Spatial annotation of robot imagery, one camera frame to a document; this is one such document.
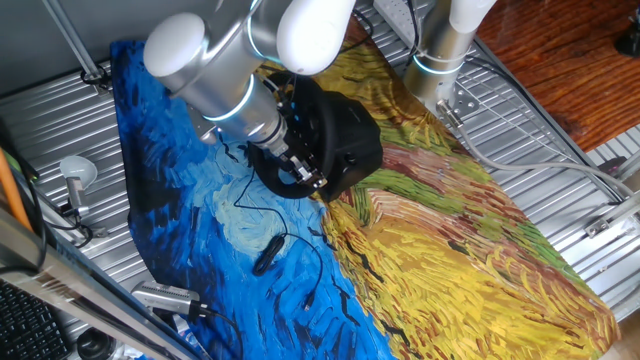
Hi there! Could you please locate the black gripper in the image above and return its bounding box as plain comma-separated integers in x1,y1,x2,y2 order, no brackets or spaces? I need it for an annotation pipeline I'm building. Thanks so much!
269,142,329,190

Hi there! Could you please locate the black racing steering wheel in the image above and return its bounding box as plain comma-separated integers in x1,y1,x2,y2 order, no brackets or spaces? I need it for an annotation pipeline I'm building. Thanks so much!
247,72,334,200

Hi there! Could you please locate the painted wheat field mat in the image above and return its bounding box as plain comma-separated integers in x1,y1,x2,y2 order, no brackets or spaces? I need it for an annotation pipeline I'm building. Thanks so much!
109,17,621,360

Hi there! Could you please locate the white power strip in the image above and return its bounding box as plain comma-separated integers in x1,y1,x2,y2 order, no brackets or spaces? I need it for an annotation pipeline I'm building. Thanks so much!
372,0,422,49

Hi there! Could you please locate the orange pole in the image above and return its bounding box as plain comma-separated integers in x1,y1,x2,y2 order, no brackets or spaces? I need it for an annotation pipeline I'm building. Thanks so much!
0,147,34,231

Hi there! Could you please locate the black keyboard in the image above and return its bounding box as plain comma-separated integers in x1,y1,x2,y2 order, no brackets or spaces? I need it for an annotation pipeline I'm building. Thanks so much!
0,279,74,360

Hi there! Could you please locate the black round foot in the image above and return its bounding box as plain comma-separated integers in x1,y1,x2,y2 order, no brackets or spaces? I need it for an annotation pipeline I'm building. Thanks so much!
613,4,640,56

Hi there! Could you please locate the black steering wheel usb cable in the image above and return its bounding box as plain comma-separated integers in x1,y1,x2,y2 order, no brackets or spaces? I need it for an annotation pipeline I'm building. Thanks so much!
233,167,325,312

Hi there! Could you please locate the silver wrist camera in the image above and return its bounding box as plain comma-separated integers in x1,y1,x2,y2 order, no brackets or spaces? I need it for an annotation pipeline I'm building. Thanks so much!
192,112,221,146

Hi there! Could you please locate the black camera cable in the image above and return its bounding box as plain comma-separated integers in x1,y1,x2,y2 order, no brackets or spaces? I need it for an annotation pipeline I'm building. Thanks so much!
197,304,246,360

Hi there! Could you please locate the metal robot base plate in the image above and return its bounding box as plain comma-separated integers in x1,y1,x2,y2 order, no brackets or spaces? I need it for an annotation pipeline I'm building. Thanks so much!
434,79,481,121

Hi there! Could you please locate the silver depth camera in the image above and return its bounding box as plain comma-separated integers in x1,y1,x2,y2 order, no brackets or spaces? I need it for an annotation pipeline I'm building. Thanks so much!
130,279,211,319

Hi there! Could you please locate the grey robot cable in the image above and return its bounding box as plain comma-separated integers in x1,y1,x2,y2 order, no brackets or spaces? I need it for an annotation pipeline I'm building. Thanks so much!
435,99,640,199

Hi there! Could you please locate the aluminium frame beam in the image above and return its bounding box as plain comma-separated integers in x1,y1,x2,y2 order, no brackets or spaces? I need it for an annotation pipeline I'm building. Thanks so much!
0,207,201,360

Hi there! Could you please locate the aluminium frame pole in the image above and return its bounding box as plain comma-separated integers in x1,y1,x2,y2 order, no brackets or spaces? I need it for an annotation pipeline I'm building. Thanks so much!
42,0,109,95

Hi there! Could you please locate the aluminium profile bracket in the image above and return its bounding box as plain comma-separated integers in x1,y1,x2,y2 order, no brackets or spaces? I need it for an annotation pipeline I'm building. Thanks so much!
583,192,640,239

